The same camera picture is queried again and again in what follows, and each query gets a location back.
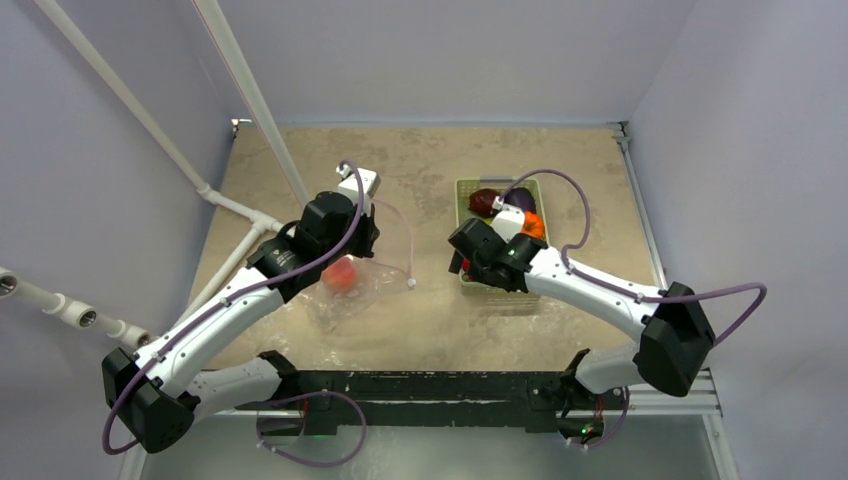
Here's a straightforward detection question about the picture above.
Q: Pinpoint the orange fruit toy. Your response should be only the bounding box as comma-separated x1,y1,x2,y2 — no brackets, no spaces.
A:
521,211,546,240

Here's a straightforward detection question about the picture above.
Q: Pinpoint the peach toy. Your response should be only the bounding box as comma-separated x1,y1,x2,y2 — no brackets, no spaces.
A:
321,256,358,294

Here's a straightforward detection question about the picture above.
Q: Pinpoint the clear pink zip bag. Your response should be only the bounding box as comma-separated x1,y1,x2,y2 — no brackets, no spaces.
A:
305,198,419,334

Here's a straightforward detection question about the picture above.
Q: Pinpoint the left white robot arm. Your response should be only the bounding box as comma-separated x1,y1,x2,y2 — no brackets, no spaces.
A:
101,187,379,455

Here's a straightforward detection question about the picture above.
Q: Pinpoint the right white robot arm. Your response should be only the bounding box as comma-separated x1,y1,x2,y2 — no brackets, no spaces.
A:
448,218,716,407

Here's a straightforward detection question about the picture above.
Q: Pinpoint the light green plastic basket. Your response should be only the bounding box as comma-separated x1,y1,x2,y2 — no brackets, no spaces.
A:
454,176,547,315

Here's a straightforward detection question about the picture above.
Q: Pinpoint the purple eggplant toy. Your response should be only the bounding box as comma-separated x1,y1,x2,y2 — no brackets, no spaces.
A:
503,187,537,214

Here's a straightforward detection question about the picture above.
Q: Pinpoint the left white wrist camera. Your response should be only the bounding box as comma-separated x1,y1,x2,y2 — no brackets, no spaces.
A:
336,163,381,216

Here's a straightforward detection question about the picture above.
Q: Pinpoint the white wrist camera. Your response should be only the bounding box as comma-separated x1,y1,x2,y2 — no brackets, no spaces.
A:
336,163,381,216
490,203,525,242

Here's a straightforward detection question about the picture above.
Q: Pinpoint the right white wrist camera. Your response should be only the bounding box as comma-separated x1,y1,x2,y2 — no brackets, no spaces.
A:
490,203,525,242

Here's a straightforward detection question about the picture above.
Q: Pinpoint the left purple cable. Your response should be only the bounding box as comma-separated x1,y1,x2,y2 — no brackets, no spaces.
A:
100,158,367,457

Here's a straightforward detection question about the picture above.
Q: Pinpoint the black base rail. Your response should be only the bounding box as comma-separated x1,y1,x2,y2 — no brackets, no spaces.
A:
234,368,628,439

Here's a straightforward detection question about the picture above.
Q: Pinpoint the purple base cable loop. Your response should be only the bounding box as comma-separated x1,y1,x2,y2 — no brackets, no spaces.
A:
255,392,368,470

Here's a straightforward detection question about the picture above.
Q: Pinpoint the aluminium frame rail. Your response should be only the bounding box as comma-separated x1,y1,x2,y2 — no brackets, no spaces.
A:
609,120,740,480

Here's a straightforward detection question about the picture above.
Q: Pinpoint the white PVC pipe frame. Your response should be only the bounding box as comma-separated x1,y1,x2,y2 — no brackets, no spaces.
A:
0,0,311,350

